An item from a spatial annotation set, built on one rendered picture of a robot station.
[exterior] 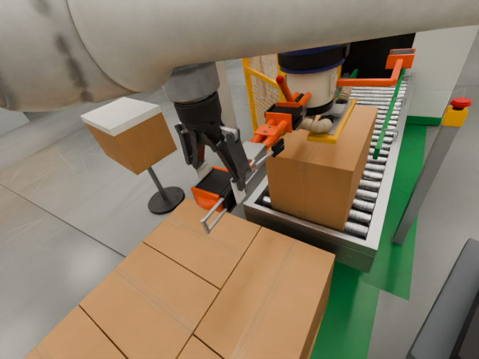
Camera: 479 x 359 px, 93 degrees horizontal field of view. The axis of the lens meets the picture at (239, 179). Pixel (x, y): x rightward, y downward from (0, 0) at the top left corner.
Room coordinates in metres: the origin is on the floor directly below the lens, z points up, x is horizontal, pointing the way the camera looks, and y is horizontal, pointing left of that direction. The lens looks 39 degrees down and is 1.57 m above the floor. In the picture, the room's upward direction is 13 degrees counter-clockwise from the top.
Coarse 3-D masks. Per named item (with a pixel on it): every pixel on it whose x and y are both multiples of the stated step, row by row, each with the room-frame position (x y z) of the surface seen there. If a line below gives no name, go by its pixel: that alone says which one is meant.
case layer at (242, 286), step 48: (144, 240) 0.90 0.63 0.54; (192, 240) 0.82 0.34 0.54; (240, 240) 0.74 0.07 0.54; (288, 240) 0.68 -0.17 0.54; (96, 288) 0.66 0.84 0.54; (144, 288) 0.60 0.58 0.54; (192, 288) 0.54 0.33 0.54; (240, 288) 0.49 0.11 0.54; (288, 288) 0.44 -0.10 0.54; (48, 336) 0.48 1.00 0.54; (96, 336) 0.43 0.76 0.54; (144, 336) 0.38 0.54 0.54; (192, 336) 0.34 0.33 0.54; (240, 336) 0.30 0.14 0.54; (288, 336) 0.27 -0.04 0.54
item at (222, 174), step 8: (216, 168) 0.42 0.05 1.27; (224, 168) 0.42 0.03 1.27; (208, 176) 0.40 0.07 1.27; (216, 176) 0.39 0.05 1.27; (224, 176) 0.39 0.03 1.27; (200, 184) 0.38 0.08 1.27; (208, 184) 0.37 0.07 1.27; (216, 184) 0.37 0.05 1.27; (224, 184) 0.36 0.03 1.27; (192, 192) 0.37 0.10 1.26; (200, 192) 0.36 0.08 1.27; (208, 192) 0.35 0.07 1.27; (216, 192) 0.34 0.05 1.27; (216, 200) 0.33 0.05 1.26
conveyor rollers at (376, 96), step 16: (352, 96) 2.13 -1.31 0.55; (368, 96) 2.09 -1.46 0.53; (384, 96) 2.00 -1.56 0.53; (400, 96) 1.92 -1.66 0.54; (384, 112) 1.70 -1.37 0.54; (384, 144) 1.26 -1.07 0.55; (368, 160) 1.15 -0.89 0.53; (384, 160) 1.10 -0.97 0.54; (368, 176) 1.00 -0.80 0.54; (368, 192) 0.86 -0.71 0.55; (368, 208) 0.76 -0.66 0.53; (352, 224) 0.67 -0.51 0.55
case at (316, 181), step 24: (360, 120) 1.00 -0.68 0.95; (288, 144) 0.94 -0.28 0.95; (312, 144) 0.89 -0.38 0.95; (336, 144) 0.85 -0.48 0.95; (360, 144) 0.80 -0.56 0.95; (288, 168) 0.83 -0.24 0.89; (312, 168) 0.75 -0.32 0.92; (336, 168) 0.69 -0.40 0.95; (360, 168) 0.83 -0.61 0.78; (288, 192) 0.83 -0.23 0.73; (312, 192) 0.75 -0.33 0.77; (336, 192) 0.68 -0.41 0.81; (312, 216) 0.74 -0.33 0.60; (336, 216) 0.67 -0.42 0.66
